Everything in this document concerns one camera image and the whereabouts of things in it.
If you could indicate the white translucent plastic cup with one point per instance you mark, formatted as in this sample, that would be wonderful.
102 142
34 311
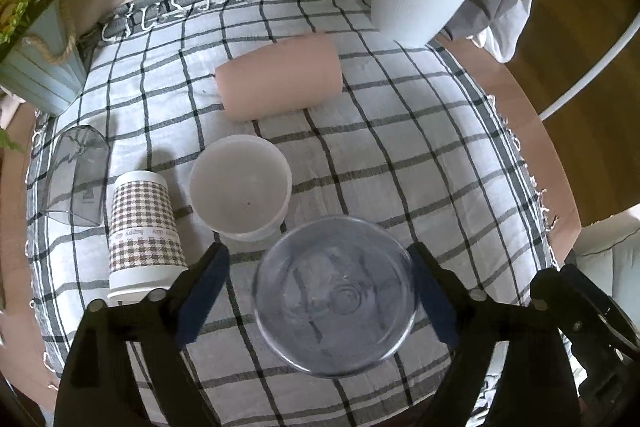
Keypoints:
240 187

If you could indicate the clear glass cup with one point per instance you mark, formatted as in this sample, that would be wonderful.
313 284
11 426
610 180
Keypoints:
335 297

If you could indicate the sunflowers in light blue pot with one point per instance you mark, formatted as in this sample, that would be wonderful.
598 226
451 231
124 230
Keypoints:
40 57

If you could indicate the grey transparent plastic cup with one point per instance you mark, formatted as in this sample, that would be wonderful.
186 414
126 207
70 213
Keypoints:
75 177

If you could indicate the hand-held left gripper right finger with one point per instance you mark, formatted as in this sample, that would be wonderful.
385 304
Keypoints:
436 302

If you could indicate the white cushion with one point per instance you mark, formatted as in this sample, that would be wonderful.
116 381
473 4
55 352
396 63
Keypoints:
610 237

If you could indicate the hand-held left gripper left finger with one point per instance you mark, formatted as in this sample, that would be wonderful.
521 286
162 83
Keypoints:
200 302

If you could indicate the white metal tube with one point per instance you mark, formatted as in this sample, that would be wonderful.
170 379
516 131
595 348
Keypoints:
590 62

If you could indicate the houndstooth paper cup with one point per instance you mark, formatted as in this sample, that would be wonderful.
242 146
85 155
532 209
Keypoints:
142 227

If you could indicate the pink cup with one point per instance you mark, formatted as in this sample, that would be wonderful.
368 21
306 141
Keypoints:
280 74

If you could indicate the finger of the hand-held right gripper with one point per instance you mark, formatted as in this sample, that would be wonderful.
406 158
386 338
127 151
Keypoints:
590 307

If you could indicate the checked tablecloth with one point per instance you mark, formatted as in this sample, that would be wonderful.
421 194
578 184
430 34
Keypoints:
400 157

